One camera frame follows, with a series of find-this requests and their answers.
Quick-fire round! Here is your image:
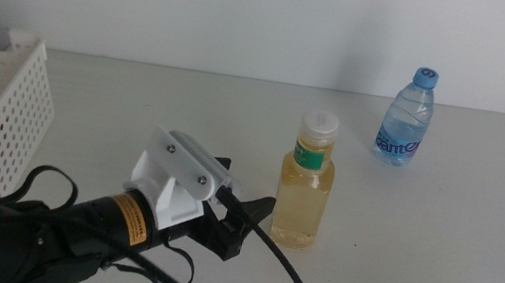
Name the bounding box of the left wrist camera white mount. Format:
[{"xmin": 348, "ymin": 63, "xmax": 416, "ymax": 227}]
[{"xmin": 118, "ymin": 121, "xmax": 252, "ymax": 243}]

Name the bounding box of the black braided left camera cable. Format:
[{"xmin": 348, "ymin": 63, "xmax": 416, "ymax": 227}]
[{"xmin": 0, "ymin": 153, "xmax": 345, "ymax": 283}]

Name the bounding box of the clear water bottle blue cap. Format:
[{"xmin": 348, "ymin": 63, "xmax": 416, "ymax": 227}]
[{"xmin": 370, "ymin": 60, "xmax": 441, "ymax": 171}]

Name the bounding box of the thin black left arm wire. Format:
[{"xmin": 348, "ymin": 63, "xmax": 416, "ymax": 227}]
[{"xmin": 0, "ymin": 158, "xmax": 207, "ymax": 283}]

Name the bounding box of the yellow tea bottle white cap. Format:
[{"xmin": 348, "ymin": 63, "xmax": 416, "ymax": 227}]
[{"xmin": 266, "ymin": 103, "xmax": 345, "ymax": 254}]

